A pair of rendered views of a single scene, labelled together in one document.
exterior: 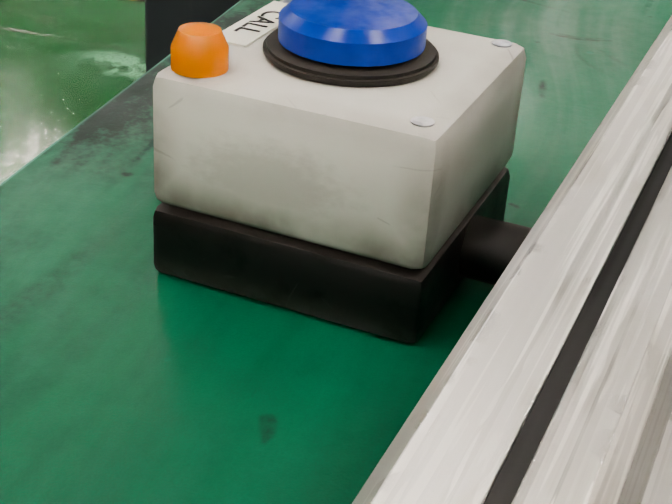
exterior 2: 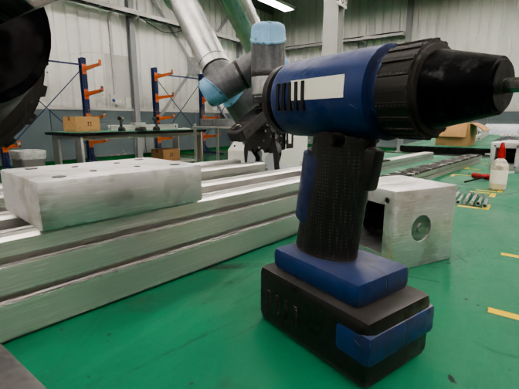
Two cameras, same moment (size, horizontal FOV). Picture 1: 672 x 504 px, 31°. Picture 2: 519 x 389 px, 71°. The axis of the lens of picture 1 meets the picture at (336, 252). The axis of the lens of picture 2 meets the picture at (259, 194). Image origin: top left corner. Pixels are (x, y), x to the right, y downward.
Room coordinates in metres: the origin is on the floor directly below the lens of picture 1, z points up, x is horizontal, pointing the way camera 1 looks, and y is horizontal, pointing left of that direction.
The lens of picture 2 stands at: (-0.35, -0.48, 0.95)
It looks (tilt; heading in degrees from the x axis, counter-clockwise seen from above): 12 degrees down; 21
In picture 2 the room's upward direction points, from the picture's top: straight up
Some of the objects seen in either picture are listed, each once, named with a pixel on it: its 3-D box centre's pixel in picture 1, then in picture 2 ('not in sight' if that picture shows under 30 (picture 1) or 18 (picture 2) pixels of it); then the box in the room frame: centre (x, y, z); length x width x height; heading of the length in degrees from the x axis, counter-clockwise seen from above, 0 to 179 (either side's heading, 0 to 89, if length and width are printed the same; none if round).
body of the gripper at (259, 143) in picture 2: not in sight; (269, 124); (0.44, -0.19, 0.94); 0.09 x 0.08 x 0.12; 158
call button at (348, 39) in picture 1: (351, 41); not in sight; (0.31, 0.00, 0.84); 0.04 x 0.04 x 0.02
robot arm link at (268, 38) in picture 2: not in sight; (268, 51); (0.44, -0.19, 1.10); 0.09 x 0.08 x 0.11; 19
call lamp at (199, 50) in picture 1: (199, 45); not in sight; (0.30, 0.04, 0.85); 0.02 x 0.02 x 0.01
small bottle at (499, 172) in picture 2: not in sight; (500, 166); (0.70, -0.71, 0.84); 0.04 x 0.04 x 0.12
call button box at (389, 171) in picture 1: (371, 157); not in sight; (0.31, -0.01, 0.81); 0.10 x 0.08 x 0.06; 68
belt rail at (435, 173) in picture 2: not in sight; (438, 169); (0.94, -0.59, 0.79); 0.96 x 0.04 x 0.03; 158
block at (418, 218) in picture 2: not in sight; (388, 216); (0.14, -0.47, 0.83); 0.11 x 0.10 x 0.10; 47
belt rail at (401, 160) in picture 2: not in sight; (381, 164); (1.01, -0.42, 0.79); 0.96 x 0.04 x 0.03; 158
